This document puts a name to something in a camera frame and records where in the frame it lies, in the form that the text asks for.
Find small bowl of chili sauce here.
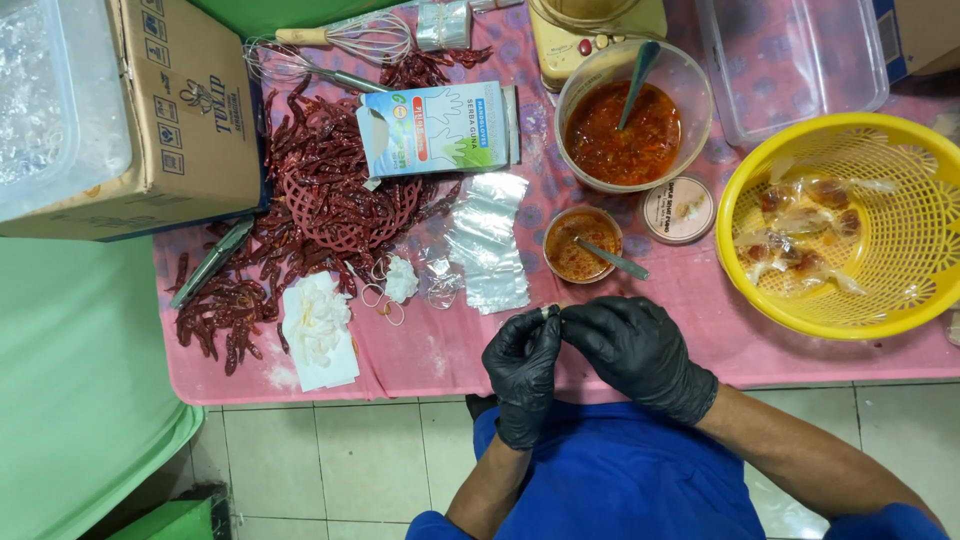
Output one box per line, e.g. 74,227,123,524
543,205,624,285

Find person's left hand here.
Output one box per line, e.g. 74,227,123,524
482,306,564,452

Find heap of filled sauce packets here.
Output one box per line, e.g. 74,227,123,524
733,156,900,297

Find red plastic lattice trivet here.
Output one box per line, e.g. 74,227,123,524
282,168,423,253

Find white tissue sheets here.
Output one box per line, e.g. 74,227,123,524
280,270,361,393

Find person's right hand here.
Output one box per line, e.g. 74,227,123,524
560,295,720,428

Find person's blue shirt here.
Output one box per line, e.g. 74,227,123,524
405,399,951,540

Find teal plastic spoon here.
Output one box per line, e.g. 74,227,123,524
616,40,663,132

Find pile of dried red chilies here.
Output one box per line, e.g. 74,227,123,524
168,45,495,378

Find brown cardboard box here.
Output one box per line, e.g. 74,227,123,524
0,0,270,243

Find stack of clear plastic bags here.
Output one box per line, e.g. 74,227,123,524
445,171,532,316

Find crumpled white tissue ball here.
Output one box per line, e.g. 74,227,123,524
383,255,420,305

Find wooden handled wire whisk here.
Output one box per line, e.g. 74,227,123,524
274,11,414,65

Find crumpled clear plastic bag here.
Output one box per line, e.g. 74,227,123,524
422,253,465,312

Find metal handled wire whisk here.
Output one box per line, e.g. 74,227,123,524
243,37,393,95

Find disposable glove carton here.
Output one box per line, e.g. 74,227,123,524
355,80,522,180

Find grey metal tongs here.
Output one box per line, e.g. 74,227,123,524
168,216,255,311

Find frosted clear plastic tub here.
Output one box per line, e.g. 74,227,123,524
0,0,134,224

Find bundle of small plastic bags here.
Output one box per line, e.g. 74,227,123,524
414,0,474,52

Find cardboard box with blue edge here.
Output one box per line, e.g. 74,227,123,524
872,0,960,84

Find metal spoon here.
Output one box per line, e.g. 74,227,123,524
574,237,651,282

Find clear rectangular plastic container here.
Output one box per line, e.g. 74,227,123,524
693,0,891,147

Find green cloth covered table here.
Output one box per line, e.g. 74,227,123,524
0,235,205,540

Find green box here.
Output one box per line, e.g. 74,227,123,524
107,497,216,540

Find large tub of chili sauce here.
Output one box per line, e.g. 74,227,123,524
554,40,714,196

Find pink patterned tablecloth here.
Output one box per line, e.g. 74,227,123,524
152,0,960,407

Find loose tan rubber bands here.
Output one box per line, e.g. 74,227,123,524
359,255,407,328

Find round labelled lid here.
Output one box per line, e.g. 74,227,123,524
639,174,718,246

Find yellow plastic basket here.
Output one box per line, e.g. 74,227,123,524
714,111,960,342

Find cream blender base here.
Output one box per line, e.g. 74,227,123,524
527,0,669,94

